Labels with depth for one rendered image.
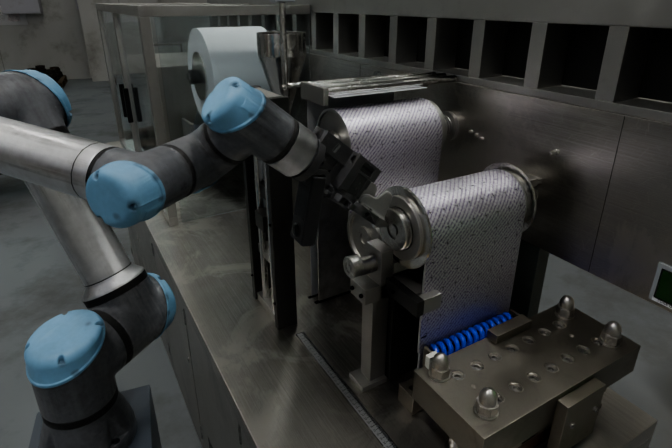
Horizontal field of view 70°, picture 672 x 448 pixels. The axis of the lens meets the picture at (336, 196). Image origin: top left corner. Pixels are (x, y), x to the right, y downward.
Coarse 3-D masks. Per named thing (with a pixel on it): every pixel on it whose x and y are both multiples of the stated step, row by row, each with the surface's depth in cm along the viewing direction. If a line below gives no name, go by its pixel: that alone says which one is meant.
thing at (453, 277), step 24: (504, 240) 88; (432, 264) 80; (456, 264) 84; (480, 264) 87; (504, 264) 91; (432, 288) 82; (456, 288) 86; (480, 288) 90; (504, 288) 94; (432, 312) 85; (456, 312) 88; (480, 312) 92; (432, 336) 87
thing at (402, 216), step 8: (392, 208) 81; (400, 208) 81; (392, 216) 81; (400, 216) 79; (392, 224) 82; (400, 224) 79; (408, 224) 79; (384, 232) 84; (392, 232) 82; (400, 232) 80; (408, 232) 79; (392, 240) 82; (400, 240) 80; (408, 240) 79; (392, 248) 83; (400, 248) 81
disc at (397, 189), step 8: (392, 192) 83; (400, 192) 81; (408, 192) 79; (416, 200) 78; (416, 208) 78; (424, 208) 77; (424, 216) 77; (424, 224) 77; (424, 232) 77; (384, 240) 88; (424, 240) 78; (408, 248) 82; (424, 248) 78; (424, 256) 79; (400, 264) 86; (408, 264) 83; (416, 264) 81
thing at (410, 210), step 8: (520, 184) 90; (392, 200) 82; (400, 200) 80; (408, 200) 80; (408, 208) 79; (408, 216) 79; (416, 216) 78; (416, 224) 78; (416, 232) 78; (416, 240) 79; (416, 248) 79; (400, 256) 84; (408, 256) 81; (416, 256) 80
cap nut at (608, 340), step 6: (606, 324) 87; (612, 324) 86; (618, 324) 86; (606, 330) 87; (612, 330) 86; (618, 330) 86; (600, 336) 89; (606, 336) 87; (612, 336) 86; (618, 336) 86; (600, 342) 88; (606, 342) 87; (612, 342) 86; (618, 342) 87
